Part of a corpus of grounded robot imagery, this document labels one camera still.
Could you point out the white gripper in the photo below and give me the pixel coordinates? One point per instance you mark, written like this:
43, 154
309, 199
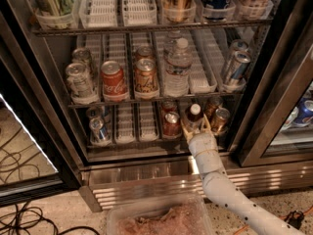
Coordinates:
202, 144

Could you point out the brown bottle with white cap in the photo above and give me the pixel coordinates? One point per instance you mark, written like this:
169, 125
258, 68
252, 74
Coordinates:
193, 117

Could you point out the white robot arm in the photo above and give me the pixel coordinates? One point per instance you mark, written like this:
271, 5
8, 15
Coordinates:
220, 190

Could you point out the clear water bottle front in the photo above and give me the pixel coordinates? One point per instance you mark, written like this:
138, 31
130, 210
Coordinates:
177, 69

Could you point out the clear water bottle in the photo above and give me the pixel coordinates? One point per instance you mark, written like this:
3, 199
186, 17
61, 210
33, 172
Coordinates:
170, 40
177, 69

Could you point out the clear water bottle rear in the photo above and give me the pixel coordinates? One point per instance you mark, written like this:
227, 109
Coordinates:
170, 40

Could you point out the steel fridge base grille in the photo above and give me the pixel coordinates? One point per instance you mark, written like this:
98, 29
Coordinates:
108, 185

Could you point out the open glass fridge door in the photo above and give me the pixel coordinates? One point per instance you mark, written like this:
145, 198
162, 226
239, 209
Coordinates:
33, 156

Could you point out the bronze can bottom front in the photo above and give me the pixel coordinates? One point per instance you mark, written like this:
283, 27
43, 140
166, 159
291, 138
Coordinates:
219, 120

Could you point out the bronze can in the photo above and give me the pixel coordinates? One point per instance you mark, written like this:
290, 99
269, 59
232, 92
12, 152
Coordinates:
212, 104
219, 120

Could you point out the red can bottom front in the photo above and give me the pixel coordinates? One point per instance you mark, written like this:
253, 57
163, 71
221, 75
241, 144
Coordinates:
171, 125

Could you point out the bronze can bottom rear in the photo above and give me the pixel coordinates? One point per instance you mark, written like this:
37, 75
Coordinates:
212, 104

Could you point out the red can bottom rear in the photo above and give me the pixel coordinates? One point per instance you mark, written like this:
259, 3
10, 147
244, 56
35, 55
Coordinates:
167, 107

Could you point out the slim silver blue can front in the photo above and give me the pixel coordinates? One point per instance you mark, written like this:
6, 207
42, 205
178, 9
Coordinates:
234, 69

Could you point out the slim silver blue can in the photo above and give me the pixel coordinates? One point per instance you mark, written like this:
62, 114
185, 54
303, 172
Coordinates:
236, 45
234, 69

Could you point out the orange soda can front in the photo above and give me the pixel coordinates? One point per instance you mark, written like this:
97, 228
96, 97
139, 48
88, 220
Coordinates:
146, 81

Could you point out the orange soda can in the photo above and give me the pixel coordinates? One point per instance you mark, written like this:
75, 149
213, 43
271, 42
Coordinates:
144, 52
146, 81

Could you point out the clear plastic bin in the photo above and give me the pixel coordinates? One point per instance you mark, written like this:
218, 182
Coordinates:
181, 214

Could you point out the red Coca-Cola can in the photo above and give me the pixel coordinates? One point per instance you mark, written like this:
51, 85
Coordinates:
114, 81

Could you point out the slim silver blue can rear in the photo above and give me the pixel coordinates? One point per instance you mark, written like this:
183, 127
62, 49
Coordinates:
236, 45

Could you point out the orange soda can rear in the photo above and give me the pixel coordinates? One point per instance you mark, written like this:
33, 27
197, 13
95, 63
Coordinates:
144, 52

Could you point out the blue can bottom front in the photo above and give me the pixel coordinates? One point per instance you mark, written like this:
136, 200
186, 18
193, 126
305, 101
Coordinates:
99, 131

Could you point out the blue can bottom rear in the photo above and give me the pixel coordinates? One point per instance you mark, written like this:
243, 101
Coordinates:
102, 111

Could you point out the blue Pepsi can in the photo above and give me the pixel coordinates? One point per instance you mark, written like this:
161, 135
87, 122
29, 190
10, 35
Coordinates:
305, 113

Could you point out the silver can front left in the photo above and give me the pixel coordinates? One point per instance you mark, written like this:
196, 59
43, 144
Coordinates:
81, 85

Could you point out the black plug box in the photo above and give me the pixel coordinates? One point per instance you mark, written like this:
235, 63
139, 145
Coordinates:
294, 218

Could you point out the silver can rear left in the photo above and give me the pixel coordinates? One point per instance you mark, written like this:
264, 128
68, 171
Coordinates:
84, 55

